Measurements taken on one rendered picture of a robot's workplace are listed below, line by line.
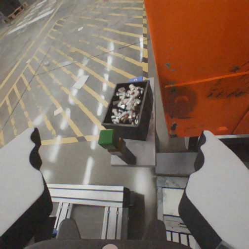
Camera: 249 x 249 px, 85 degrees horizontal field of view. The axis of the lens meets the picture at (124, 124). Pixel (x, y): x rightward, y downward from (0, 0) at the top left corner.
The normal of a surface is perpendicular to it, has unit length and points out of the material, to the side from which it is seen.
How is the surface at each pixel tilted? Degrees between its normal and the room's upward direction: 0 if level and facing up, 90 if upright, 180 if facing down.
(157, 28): 90
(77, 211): 0
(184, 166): 0
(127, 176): 0
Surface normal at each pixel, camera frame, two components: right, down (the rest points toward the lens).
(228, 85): -0.10, 0.87
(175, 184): -0.33, -0.49
